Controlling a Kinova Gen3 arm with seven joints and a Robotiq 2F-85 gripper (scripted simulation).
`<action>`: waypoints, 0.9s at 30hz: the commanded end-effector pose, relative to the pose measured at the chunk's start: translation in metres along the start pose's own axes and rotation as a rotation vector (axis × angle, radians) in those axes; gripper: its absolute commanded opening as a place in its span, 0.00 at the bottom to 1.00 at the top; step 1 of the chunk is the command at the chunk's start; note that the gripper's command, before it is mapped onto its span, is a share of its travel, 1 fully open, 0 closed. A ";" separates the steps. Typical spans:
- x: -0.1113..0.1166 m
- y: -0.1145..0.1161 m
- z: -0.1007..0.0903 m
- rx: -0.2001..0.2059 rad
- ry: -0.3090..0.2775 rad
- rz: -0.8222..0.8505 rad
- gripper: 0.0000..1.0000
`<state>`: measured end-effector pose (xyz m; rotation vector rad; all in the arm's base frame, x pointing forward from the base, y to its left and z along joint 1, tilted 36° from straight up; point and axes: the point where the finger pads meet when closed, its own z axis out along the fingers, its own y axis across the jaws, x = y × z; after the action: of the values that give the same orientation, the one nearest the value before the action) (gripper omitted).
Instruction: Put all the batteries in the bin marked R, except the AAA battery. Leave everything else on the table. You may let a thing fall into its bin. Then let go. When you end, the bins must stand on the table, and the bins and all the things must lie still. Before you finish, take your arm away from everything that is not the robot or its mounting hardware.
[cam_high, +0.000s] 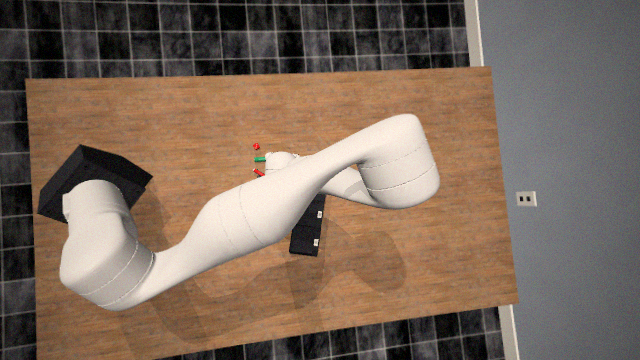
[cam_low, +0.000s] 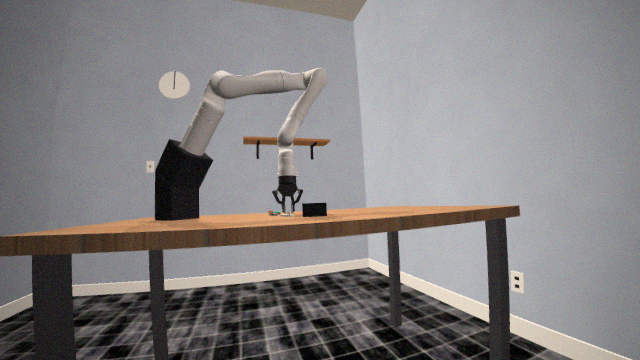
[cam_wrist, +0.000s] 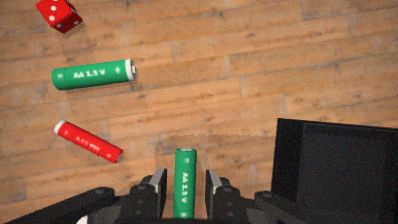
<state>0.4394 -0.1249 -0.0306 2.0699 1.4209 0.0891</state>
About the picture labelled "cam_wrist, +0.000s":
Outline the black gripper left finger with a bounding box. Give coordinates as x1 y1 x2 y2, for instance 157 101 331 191
3 168 167 224

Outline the green aa battery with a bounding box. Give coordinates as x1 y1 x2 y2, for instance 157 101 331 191
173 148 197 218
51 59 137 91

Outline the red battery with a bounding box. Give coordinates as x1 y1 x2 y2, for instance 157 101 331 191
54 120 123 163

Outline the black rack of three bins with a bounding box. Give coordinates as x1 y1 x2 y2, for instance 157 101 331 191
271 118 398 224

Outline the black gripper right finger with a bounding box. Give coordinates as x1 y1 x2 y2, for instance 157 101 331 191
205 170 340 224

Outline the red die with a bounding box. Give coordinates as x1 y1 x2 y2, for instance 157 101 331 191
36 0 83 33

